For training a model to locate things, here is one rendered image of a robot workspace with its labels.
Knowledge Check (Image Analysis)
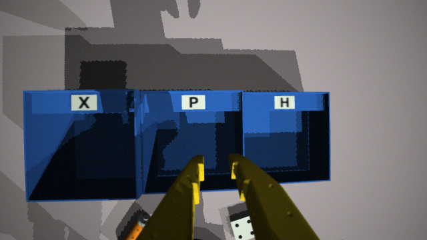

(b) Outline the blue rack of three bins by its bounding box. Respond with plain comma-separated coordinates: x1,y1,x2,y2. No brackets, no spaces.
23,89,331,202

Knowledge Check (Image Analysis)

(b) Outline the white domino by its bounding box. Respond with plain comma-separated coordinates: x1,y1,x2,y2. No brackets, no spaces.
230,212,254,240

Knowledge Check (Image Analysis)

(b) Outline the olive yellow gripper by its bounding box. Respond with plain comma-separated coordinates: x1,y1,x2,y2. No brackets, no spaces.
135,153,320,240

